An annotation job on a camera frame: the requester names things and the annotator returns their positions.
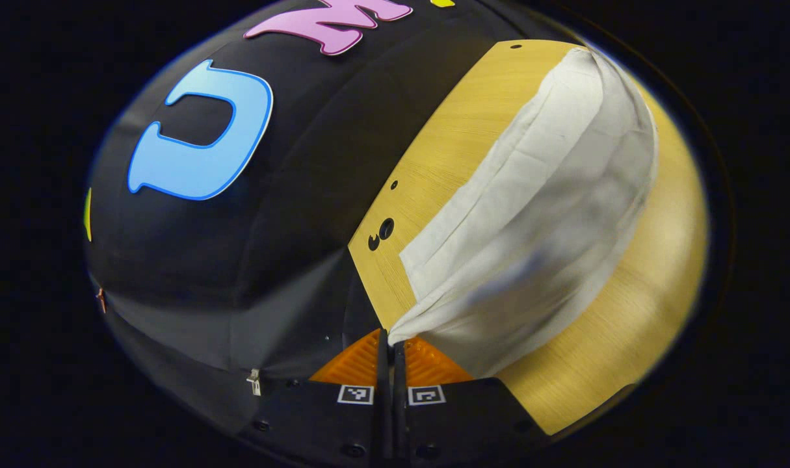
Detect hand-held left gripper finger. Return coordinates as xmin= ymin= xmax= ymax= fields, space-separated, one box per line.
xmin=246 ymin=328 xmax=392 ymax=463
xmin=392 ymin=336 xmax=550 ymax=465

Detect white jeans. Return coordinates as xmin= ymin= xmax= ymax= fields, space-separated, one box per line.
xmin=387 ymin=47 xmax=659 ymax=379

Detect black backdrop cloth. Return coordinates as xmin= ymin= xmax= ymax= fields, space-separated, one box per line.
xmin=83 ymin=0 xmax=587 ymax=430

